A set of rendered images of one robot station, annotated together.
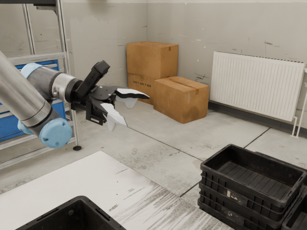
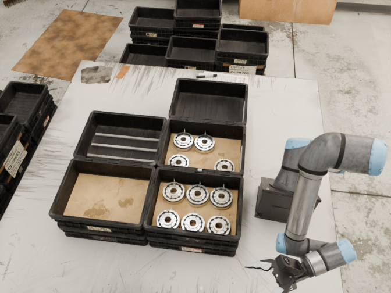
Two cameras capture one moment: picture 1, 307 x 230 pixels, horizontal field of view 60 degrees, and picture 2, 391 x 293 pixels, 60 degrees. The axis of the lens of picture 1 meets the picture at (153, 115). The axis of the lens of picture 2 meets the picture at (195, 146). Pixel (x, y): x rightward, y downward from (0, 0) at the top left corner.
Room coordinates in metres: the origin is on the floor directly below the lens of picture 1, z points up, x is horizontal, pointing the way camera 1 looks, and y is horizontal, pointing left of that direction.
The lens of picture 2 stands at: (0.77, -0.29, 2.23)
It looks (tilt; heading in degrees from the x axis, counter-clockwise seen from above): 53 degrees down; 144
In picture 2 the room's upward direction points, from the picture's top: straight up
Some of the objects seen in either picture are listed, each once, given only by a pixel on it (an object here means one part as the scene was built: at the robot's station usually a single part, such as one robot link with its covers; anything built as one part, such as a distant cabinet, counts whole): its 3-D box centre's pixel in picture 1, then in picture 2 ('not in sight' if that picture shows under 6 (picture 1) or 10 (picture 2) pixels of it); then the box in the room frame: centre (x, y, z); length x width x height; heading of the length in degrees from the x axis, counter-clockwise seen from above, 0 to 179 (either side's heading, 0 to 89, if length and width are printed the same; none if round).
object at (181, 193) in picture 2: not in sight; (173, 191); (0.10, 0.08, 0.86); 0.10 x 0.10 x 0.01
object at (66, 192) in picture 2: not in sight; (107, 196); (-0.06, -0.17, 0.87); 0.40 x 0.30 x 0.11; 46
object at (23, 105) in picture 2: not in sight; (26, 117); (-1.35, -0.30, 0.31); 0.40 x 0.30 x 0.34; 136
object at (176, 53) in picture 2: not in sight; (192, 64); (-1.09, 1.05, 0.31); 0.40 x 0.30 x 0.34; 46
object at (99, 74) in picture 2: not in sight; (95, 74); (-1.02, 0.21, 0.71); 0.22 x 0.19 x 0.01; 46
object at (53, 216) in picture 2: not in sight; (105, 191); (-0.06, -0.17, 0.92); 0.40 x 0.30 x 0.02; 46
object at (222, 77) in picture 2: not in sight; (222, 84); (-0.44, 0.82, 0.70); 0.33 x 0.23 x 0.01; 46
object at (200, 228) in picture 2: not in sight; (192, 223); (0.28, 0.06, 0.86); 0.10 x 0.10 x 0.01
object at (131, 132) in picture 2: not in sight; (124, 143); (-0.27, 0.03, 0.87); 0.40 x 0.30 x 0.11; 46
